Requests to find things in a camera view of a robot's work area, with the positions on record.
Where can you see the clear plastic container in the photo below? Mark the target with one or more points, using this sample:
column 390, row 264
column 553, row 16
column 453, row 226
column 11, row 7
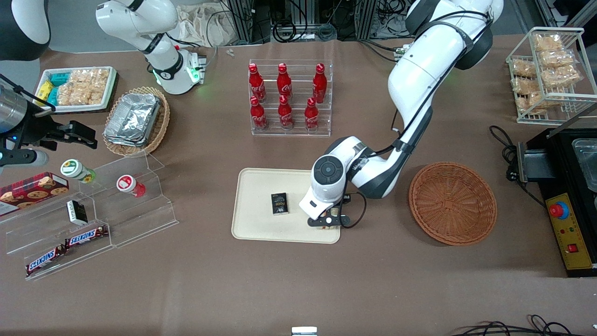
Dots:
column 587, row 163

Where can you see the black machine housing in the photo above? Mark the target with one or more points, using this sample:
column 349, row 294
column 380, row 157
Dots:
column 559, row 182

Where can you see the green sunflower cup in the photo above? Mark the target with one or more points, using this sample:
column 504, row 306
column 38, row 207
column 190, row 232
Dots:
column 72, row 168

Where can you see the black and white small box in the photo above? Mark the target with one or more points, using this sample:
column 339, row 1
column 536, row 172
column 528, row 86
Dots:
column 77, row 212

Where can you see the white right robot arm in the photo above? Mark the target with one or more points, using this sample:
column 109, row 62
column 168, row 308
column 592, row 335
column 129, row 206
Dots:
column 140, row 23

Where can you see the white rectangular snack tray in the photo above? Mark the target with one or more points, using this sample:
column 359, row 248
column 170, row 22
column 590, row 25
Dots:
column 74, row 108

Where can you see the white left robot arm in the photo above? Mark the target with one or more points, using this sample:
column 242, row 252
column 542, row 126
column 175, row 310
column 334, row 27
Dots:
column 419, row 79

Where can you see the beige cloth bag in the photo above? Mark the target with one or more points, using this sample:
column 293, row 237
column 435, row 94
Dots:
column 200, row 23

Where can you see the small tan sandwich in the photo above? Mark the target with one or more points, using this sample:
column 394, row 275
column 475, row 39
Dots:
column 328, row 228

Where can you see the red emergency stop button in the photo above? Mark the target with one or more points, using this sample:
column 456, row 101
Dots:
column 558, row 211

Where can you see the red lid yogurt cup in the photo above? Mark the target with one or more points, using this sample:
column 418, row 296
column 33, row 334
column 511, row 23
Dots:
column 126, row 183

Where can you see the round brown wicker basket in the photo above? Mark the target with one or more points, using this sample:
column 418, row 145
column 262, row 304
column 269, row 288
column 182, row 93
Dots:
column 452, row 203

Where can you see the yellow control panel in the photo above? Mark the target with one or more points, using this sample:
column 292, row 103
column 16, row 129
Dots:
column 576, row 233

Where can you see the cream plastic tray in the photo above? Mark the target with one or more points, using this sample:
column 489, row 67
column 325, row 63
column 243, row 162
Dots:
column 261, row 224

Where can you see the teal snack packet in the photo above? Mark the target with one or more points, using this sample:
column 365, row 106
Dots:
column 52, row 95
column 59, row 78

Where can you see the clear acrylic bottle rack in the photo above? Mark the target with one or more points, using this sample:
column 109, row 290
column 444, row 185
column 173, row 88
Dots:
column 291, row 133

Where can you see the yellow snack packet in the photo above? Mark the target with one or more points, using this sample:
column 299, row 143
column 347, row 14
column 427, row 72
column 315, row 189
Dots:
column 44, row 91

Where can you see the clear bag of crackers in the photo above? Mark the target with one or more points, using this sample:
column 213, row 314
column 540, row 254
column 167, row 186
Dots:
column 94, row 94
column 70, row 93
column 91, row 77

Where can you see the aluminium foil tray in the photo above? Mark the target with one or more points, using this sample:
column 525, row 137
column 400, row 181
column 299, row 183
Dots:
column 133, row 116
column 123, row 142

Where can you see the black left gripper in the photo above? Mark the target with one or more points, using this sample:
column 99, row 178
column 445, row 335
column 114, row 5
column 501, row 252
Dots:
column 346, row 198

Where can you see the grey aluminium bar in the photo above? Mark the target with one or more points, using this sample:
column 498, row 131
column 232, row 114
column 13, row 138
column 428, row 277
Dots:
column 573, row 120

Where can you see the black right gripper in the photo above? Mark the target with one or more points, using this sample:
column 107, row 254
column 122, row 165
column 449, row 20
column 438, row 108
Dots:
column 38, row 130

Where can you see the small white block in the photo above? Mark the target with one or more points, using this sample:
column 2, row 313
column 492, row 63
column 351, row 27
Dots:
column 304, row 331

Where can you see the clear bag of fried snacks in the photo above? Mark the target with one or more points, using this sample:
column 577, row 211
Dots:
column 557, row 58
column 523, row 68
column 548, row 42
column 526, row 85
column 538, row 101
column 562, row 75

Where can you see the red tartan cookie box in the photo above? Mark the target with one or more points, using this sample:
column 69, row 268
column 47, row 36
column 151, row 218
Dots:
column 32, row 190

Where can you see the aluminium frame profile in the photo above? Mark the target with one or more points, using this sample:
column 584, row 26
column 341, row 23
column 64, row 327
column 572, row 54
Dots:
column 242, row 18

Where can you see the red cola bottle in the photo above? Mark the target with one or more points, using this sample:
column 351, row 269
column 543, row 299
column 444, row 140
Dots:
column 311, row 115
column 256, row 84
column 319, row 83
column 283, row 83
column 258, row 114
column 285, row 114

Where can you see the clear acrylic stepped shelf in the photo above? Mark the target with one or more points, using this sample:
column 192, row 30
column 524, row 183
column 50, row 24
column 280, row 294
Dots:
column 140, row 219

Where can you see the grey metal bracket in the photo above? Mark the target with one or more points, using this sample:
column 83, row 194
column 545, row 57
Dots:
column 534, row 163

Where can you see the oval wicker basket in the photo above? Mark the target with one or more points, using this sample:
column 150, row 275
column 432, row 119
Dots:
column 161, row 126

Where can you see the Snickers chocolate bar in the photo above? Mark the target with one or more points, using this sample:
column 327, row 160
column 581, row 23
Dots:
column 86, row 237
column 45, row 260

